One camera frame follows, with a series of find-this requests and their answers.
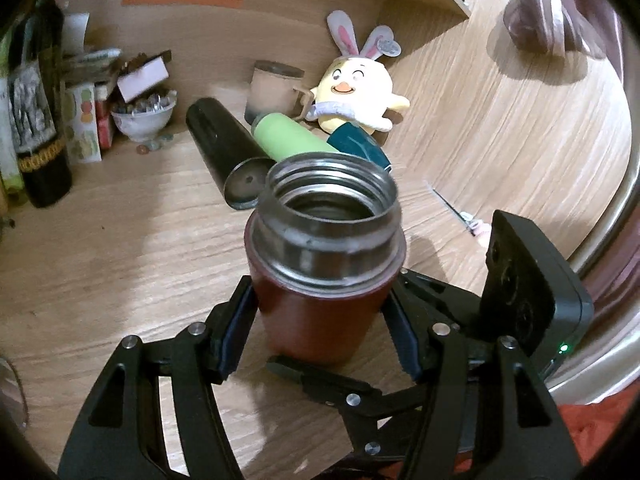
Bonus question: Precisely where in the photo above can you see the red steel thermos cup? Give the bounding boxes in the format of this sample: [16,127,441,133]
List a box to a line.
[244,153,407,365]

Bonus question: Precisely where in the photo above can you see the teal hexagonal cup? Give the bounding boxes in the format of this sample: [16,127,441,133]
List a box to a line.
[326,122,392,172]

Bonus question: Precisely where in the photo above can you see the yellow chick bunny plush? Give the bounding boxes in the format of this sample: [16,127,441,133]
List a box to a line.
[302,10,410,134]

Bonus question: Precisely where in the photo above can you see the green cylindrical bottle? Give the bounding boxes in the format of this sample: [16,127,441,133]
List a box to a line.
[250,113,337,162]

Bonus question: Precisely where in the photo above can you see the black cylindrical thermos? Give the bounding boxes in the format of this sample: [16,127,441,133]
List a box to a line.
[186,98,276,210]

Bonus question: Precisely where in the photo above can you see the beige mug with lid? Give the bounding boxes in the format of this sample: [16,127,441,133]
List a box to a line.
[244,60,314,125]

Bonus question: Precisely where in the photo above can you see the fruit pattern box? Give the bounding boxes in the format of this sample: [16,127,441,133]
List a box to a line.
[62,82,101,165]

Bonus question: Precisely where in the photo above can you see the white bowl of pebbles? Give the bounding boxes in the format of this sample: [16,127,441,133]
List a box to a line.
[111,90,178,144]

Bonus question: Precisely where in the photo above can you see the red small box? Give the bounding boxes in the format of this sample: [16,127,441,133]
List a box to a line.
[94,84,114,151]

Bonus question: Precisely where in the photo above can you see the white open small box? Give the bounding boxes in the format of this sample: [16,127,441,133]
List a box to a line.
[116,50,172,103]

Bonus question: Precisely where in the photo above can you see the stack of papers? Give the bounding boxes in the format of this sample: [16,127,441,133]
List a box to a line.
[62,48,122,84]

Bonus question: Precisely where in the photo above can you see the dark wine bottle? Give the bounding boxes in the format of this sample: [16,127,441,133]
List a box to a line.
[9,0,72,208]

